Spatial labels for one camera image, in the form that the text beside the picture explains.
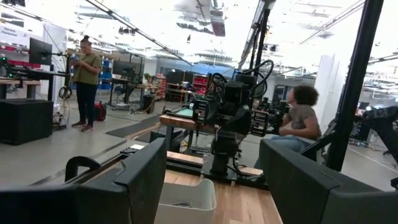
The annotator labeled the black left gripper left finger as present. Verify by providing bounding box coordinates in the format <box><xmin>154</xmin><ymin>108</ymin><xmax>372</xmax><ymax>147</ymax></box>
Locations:
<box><xmin>0</xmin><ymin>138</ymin><xmax>168</xmax><ymax>224</ymax></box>

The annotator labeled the black computer monitor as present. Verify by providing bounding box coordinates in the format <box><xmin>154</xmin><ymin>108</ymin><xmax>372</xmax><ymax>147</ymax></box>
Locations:
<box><xmin>112</xmin><ymin>60</ymin><xmax>139</xmax><ymax>79</ymax></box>

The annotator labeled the black monitor on arm mount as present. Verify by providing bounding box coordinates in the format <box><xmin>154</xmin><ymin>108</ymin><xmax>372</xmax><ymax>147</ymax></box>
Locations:
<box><xmin>28</xmin><ymin>37</ymin><xmax>53</xmax><ymax>67</ymax></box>

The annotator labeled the black floor mat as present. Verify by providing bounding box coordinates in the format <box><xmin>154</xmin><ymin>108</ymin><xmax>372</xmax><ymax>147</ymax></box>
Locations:
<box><xmin>105</xmin><ymin>114</ymin><xmax>162</xmax><ymax>139</ymax></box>

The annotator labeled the standing person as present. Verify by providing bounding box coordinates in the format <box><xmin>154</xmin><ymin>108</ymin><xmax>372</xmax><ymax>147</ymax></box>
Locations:
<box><xmin>70</xmin><ymin>34</ymin><xmax>103</xmax><ymax>133</ymax></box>

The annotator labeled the wooden workbench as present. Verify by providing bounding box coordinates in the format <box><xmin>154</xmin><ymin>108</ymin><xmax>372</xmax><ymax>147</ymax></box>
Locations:
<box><xmin>159</xmin><ymin>107</ymin><xmax>218</xmax><ymax>150</ymax></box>

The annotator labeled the seated person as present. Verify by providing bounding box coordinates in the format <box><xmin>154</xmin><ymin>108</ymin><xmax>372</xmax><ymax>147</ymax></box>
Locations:
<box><xmin>254</xmin><ymin>85</ymin><xmax>323</xmax><ymax>169</ymax></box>

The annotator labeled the black frame post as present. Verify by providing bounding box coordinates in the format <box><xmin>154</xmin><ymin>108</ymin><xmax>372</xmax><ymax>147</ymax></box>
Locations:
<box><xmin>238</xmin><ymin>0</ymin><xmax>277</xmax><ymax>71</ymax></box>
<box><xmin>300</xmin><ymin>0</ymin><xmax>386</xmax><ymax>172</ymax></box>

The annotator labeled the black waste bin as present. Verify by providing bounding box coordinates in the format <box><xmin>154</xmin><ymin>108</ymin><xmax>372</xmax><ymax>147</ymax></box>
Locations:
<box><xmin>142</xmin><ymin>94</ymin><xmax>156</xmax><ymax>114</ymax></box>

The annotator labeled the white plastic bin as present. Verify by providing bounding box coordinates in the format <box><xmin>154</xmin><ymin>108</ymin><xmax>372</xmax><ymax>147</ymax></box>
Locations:
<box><xmin>154</xmin><ymin>178</ymin><xmax>218</xmax><ymax>224</ymax></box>

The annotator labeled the black curved bracket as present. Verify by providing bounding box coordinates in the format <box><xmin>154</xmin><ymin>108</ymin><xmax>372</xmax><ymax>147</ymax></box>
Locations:
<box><xmin>64</xmin><ymin>156</ymin><xmax>103</xmax><ymax>184</ymax></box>

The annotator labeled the black cabinet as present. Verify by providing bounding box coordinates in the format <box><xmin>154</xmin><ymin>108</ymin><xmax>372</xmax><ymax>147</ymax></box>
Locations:
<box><xmin>0</xmin><ymin>98</ymin><xmax>54</xmax><ymax>146</ymax></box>

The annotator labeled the red storage shelf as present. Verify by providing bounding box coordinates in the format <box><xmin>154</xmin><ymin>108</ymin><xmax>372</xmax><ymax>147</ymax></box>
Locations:
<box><xmin>192</xmin><ymin>73</ymin><xmax>210</xmax><ymax>95</ymax></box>

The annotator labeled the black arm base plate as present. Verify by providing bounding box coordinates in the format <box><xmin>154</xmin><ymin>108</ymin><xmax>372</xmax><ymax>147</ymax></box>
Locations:
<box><xmin>166</xmin><ymin>154</ymin><xmax>270</xmax><ymax>190</ymax></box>

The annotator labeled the red bag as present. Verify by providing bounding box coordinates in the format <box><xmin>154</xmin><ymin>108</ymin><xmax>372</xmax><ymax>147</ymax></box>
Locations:
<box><xmin>94</xmin><ymin>101</ymin><xmax>108</xmax><ymax>122</ymax></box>

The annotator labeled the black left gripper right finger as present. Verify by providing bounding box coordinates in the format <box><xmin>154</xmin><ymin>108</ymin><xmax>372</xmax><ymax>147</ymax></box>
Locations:
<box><xmin>259</xmin><ymin>138</ymin><xmax>398</xmax><ymax>224</ymax></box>

